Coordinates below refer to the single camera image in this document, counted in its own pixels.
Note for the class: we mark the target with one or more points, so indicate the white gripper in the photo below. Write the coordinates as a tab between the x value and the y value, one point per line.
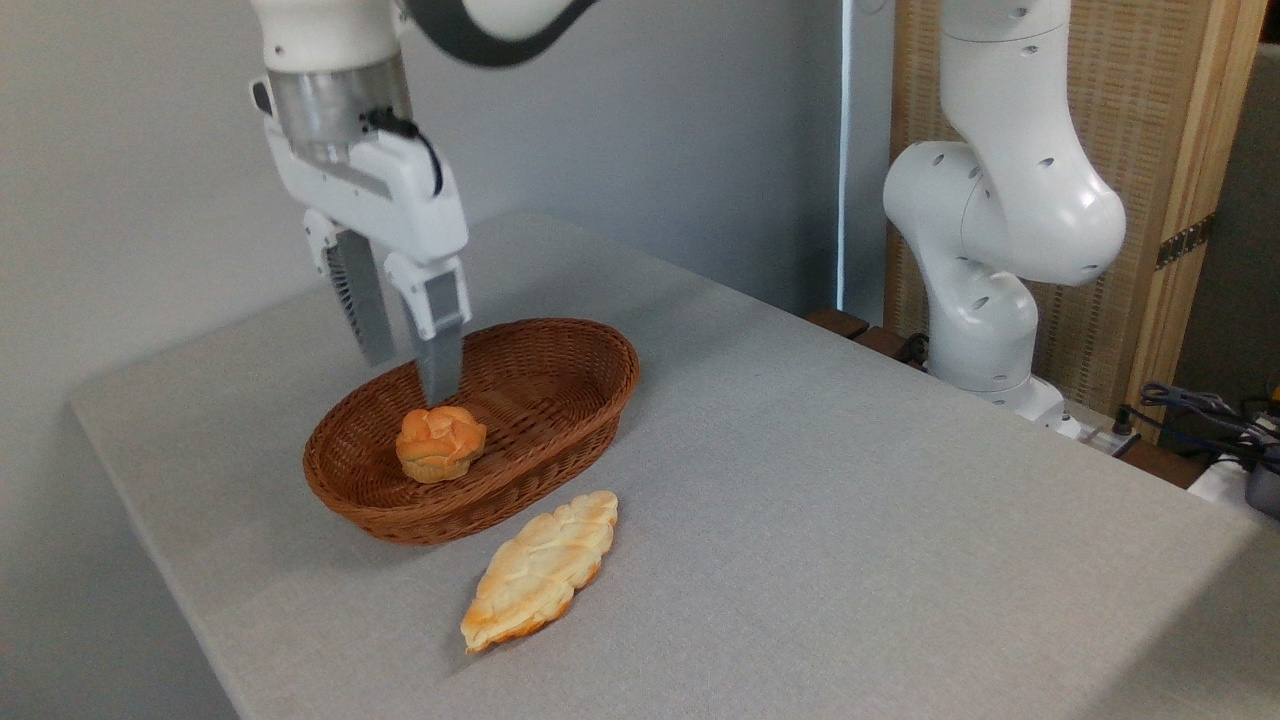
400	200

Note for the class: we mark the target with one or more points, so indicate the round muffin-shaped bread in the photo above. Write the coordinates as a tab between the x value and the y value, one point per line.
440	445

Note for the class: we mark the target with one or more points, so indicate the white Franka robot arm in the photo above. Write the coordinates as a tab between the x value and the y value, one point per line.
1010	200

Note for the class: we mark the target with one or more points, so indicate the brown oval wicker basket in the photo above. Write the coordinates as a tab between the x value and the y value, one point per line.
560	400

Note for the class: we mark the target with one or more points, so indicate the long braided bread loaf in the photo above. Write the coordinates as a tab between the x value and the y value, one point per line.
540	570

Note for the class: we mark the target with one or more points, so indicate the silver cylindrical wrist flange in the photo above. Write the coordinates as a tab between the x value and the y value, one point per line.
320	105

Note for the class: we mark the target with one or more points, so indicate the grey tablecloth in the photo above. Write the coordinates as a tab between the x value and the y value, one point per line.
850	500

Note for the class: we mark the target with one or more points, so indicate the wooden rattan folding screen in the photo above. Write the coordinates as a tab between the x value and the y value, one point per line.
1140	100

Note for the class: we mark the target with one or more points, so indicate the metal screen hinge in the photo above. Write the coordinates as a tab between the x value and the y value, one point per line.
1185	240

